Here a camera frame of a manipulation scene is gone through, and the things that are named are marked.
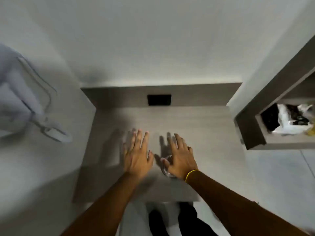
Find person's right hand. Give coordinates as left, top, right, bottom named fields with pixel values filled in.
left=161, top=133, right=199, bottom=180

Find person's left hand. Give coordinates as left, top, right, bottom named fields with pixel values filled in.
left=123, top=129, right=155, bottom=180

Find person's left forearm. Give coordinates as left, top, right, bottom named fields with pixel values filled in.
left=60, top=172, right=144, bottom=236

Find person's right forearm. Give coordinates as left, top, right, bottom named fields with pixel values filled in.
left=186, top=170, right=311, bottom=236

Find clear glass cup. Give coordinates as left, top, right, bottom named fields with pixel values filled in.
left=161, top=156, right=178, bottom=179

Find grey wooden desk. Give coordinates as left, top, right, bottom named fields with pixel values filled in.
left=72, top=82, right=243, bottom=203

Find yellow wristband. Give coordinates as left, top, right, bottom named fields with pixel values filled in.
left=185, top=169, right=200, bottom=183

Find person's black trousers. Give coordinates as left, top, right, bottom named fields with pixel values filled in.
left=148, top=202, right=219, bottom=236

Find grey wooden shelf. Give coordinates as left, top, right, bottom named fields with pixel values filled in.
left=234, top=34, right=315, bottom=151

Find black bag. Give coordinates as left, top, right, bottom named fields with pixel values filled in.
left=260, top=103, right=281, bottom=132

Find white plastic bag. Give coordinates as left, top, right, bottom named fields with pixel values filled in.
left=272, top=103, right=315, bottom=135

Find black wall socket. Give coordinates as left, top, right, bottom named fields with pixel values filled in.
left=147, top=94, right=172, bottom=106

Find metal wire hanger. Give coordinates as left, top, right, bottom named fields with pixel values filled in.
left=16, top=56, right=70, bottom=143

